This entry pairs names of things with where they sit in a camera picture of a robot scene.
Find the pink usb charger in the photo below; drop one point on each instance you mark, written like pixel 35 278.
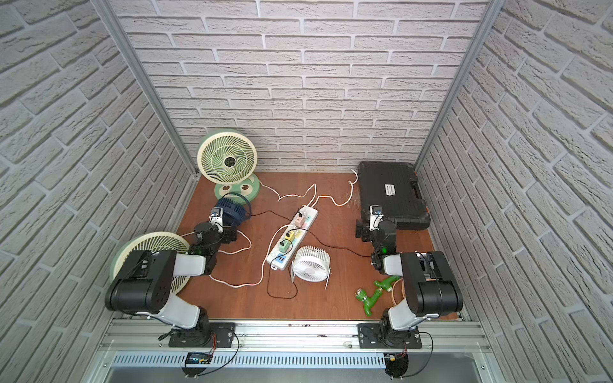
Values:
pixel 300 220

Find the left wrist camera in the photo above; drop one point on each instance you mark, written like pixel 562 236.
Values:
pixel 216 219

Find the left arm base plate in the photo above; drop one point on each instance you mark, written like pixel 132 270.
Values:
pixel 220 332

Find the small navy blue fan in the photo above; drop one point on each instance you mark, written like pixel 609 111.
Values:
pixel 236 208

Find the small white desk fan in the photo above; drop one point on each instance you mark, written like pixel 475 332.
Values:
pixel 311 264

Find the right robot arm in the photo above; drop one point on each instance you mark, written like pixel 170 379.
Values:
pixel 431 290

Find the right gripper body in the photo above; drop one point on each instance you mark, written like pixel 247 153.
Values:
pixel 368 235

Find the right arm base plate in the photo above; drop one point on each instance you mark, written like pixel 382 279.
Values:
pixel 377 336

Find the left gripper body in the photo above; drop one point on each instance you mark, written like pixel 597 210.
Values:
pixel 229 234

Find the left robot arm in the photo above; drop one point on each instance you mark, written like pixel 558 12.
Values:
pixel 145 271

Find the green fan front left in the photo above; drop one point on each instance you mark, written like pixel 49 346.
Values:
pixel 148 244

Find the green plastic toy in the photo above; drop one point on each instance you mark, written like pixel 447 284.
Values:
pixel 369 301

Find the green usb charger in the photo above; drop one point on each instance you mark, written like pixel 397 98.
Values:
pixel 285 246

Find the black tool case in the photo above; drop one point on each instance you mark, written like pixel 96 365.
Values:
pixel 394 187

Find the white power strip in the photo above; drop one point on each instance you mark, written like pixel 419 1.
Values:
pixel 278 261

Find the green fan at back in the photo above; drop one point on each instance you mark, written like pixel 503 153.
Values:
pixel 228 159

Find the green fan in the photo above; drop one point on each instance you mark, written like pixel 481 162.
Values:
pixel 148 244
pixel 228 159

